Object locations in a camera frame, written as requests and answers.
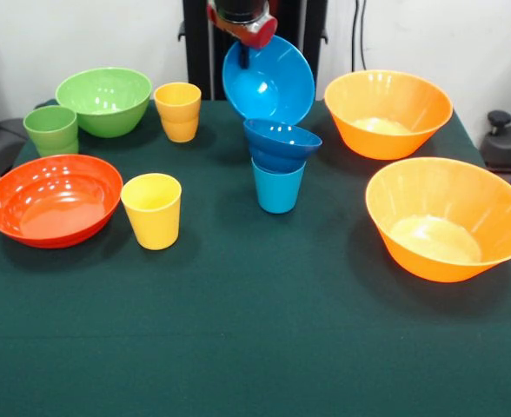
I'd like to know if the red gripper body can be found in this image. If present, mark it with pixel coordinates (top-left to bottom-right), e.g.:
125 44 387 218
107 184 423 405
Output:
206 0 279 50

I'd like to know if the dark blue plastic bowl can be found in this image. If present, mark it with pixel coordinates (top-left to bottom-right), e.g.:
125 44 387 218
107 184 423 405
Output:
242 117 323 175

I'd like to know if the green plastic bowl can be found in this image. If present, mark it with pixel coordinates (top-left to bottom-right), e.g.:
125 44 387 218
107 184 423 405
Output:
55 66 154 139

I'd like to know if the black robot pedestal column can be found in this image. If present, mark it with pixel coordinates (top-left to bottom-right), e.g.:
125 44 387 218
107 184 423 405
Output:
177 0 330 102

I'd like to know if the green plastic cup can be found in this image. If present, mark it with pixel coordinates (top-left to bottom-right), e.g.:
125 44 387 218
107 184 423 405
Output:
23 104 79 149
33 136 81 158

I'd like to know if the light blue plastic bowl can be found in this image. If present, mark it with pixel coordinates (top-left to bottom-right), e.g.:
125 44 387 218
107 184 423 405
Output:
222 34 316 126

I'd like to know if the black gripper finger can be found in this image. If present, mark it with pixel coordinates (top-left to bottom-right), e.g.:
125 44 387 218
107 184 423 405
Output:
236 42 251 71

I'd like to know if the dark green tablecloth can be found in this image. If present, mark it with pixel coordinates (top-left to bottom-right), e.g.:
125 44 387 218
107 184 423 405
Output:
0 98 511 417

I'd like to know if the red plastic bowl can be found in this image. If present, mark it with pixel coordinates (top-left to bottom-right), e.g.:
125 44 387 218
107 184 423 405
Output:
0 154 124 249

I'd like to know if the light blue plastic cup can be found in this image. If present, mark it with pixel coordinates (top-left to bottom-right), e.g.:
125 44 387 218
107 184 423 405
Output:
251 156 307 215

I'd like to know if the black hanging cable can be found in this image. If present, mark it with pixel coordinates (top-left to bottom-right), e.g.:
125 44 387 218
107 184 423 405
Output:
349 0 369 74

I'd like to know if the orange plastic bowl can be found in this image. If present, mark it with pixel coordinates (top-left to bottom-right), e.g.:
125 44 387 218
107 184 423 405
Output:
323 69 454 161
365 156 511 284

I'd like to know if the yellow plastic cup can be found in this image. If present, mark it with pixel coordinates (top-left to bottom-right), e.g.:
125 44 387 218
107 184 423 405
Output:
162 116 200 143
120 172 183 251
153 82 202 123

